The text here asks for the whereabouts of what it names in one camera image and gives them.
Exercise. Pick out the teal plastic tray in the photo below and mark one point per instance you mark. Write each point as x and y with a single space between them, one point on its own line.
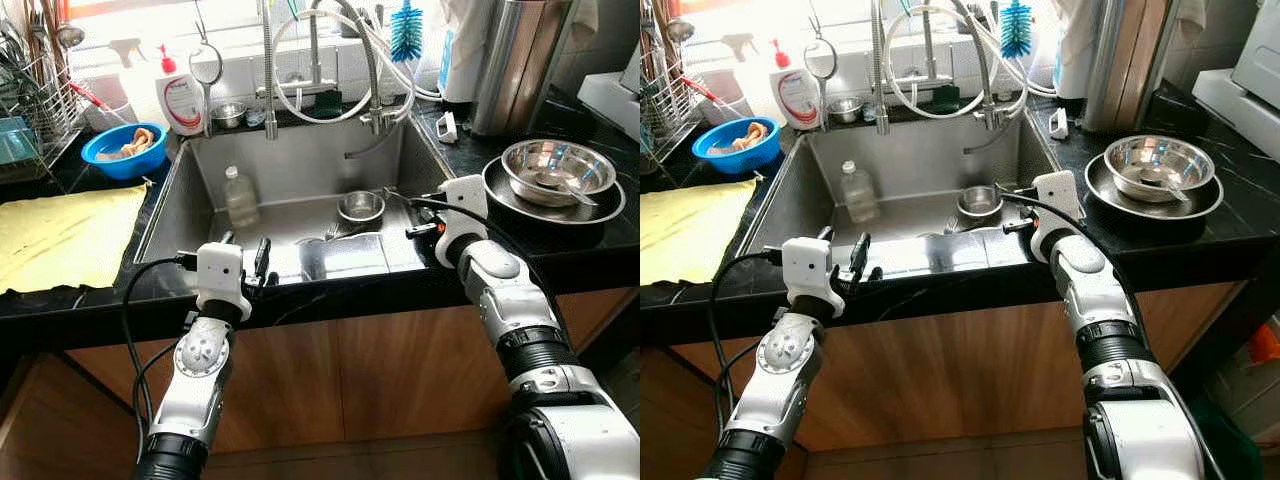
15 145

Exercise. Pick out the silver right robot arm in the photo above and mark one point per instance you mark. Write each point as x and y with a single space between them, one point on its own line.
1110 330
520 320

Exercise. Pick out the green sponge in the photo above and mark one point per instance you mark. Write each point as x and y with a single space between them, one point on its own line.
328 103
945 98

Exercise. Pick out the steel gooseneck spring faucet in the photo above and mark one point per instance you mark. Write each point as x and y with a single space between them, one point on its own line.
372 70
988 70

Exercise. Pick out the peach coloured cloth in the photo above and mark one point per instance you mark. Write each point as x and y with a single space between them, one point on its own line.
135 143
745 138

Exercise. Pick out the stainless steel sink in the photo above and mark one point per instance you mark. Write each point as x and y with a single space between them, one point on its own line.
300 170
900 165

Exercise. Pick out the steel and wood knife block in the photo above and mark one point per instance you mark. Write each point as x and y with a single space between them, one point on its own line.
520 65
1125 65

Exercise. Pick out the small steel bowl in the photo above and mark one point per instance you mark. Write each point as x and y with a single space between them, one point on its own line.
361 207
228 113
980 202
845 107

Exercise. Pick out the white dish soap bottle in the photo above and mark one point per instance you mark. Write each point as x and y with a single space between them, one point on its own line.
182 100
795 95

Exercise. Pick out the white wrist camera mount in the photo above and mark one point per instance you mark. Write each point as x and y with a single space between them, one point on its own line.
1060 200
220 275
462 200
812 275

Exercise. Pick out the orange container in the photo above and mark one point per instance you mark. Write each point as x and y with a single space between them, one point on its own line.
1265 342

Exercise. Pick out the clear spray bottle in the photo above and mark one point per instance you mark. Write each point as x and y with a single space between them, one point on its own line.
742 75
130 85

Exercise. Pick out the clear plastic bottle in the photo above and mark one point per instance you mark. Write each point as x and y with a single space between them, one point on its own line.
240 198
858 195

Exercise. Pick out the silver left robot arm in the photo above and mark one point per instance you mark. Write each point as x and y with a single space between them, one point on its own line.
200 380
780 380

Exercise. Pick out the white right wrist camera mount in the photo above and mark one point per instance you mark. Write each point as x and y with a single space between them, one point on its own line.
462 200
1060 200

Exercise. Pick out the blue plastic bowl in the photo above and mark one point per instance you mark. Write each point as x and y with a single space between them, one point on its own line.
735 160
125 165

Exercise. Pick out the clear plastic container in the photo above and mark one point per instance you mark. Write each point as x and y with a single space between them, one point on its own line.
105 115
720 108

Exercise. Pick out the white appliance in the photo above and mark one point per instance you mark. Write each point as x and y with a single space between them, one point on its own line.
610 95
1240 80

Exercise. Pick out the small white plastic hook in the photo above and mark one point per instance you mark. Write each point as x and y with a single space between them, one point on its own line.
1058 122
447 126

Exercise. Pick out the steel mesh strainer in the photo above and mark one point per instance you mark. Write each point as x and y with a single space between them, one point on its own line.
205 68
820 60

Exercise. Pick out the blue bottle brush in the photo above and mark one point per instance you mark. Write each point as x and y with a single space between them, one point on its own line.
1015 28
406 30

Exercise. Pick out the dark green bin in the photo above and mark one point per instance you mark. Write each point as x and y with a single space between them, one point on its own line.
1215 440

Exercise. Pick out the steel tap with bar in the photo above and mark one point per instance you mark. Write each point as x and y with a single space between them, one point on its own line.
315 60
930 55

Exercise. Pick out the steel spring spray faucet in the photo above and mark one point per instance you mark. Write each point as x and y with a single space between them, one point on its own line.
880 65
268 70

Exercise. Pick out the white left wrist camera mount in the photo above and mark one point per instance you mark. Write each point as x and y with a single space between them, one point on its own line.
220 275
812 275

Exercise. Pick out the large steel plate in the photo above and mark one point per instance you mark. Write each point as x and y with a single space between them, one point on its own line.
555 215
1150 211

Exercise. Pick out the yellow cloth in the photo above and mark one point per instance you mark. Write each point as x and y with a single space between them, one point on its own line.
690 230
70 235

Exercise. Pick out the white cloth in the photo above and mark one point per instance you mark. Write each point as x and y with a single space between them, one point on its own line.
1075 40
465 40

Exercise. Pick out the steel spoon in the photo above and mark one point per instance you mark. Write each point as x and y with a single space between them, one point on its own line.
570 187
1165 187

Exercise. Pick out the steel ladle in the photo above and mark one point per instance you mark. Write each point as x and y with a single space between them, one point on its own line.
680 28
68 35

